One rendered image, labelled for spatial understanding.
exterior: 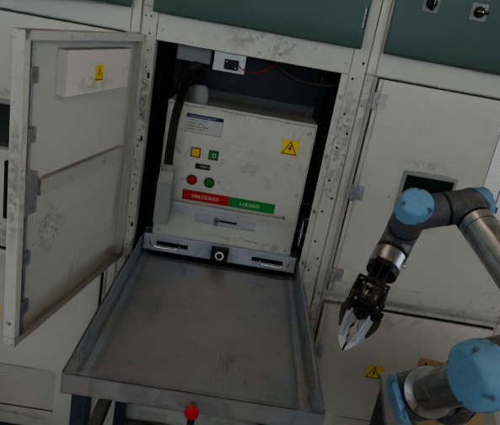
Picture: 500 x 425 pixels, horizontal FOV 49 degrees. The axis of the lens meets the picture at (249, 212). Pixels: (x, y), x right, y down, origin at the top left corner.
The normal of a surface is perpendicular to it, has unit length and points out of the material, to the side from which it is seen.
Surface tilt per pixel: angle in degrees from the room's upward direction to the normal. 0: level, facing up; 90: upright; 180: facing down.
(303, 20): 90
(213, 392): 0
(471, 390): 100
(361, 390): 90
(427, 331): 90
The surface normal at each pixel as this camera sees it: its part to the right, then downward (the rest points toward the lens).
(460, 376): -0.97, 0.10
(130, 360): 0.17, -0.93
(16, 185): -0.21, 0.29
